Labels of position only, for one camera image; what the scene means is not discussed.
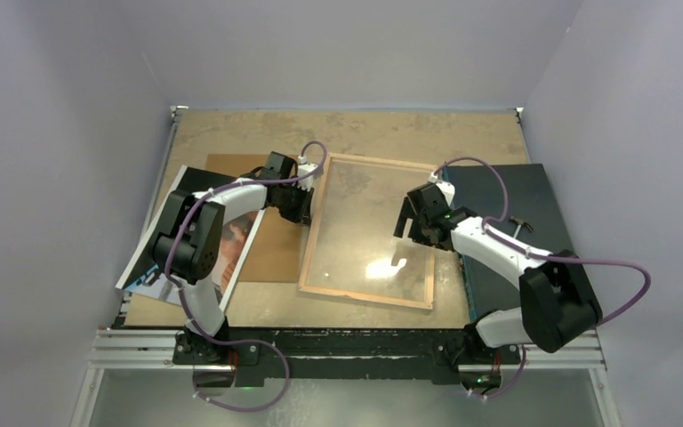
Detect wooden picture frame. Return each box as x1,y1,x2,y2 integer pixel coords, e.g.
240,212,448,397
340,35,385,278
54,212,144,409
297,152,454,311

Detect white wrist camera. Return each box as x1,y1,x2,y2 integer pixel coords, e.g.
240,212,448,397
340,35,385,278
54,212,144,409
428,172,455,206
296,155,324,192

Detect dark blue book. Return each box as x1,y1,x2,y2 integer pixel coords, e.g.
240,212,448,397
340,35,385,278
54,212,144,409
443,164,573,320

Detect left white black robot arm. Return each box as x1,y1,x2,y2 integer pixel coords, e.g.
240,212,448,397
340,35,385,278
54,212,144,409
147,152,324,364

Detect aluminium frame rails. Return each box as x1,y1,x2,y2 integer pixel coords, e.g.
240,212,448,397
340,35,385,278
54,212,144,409
74,108,621,426

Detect purple cable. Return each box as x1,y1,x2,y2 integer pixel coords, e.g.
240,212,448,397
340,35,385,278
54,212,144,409
165,141,329,414
428,157,653,402

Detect brown backing board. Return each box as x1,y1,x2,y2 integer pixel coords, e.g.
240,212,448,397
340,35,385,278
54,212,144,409
205,154,304,283

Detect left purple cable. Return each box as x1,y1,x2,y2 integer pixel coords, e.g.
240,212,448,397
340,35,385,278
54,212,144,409
165,141,329,414

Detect printed photo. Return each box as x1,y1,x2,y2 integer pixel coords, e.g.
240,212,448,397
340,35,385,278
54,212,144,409
116,166,265,309

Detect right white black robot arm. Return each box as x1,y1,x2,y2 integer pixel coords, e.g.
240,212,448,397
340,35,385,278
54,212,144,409
394,181,603,362

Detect small hammer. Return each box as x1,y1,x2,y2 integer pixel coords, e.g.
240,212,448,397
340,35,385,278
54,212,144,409
510,215,534,238

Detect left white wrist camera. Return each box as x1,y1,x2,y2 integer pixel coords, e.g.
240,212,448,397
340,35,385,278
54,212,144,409
296,155,324,192

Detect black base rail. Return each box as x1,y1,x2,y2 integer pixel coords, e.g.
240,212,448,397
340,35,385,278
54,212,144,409
173,326,520,387

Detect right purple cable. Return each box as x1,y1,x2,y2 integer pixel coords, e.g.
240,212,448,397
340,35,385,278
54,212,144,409
428,157,653,402

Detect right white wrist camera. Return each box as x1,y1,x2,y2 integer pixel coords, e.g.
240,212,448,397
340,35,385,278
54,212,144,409
428,172,455,206

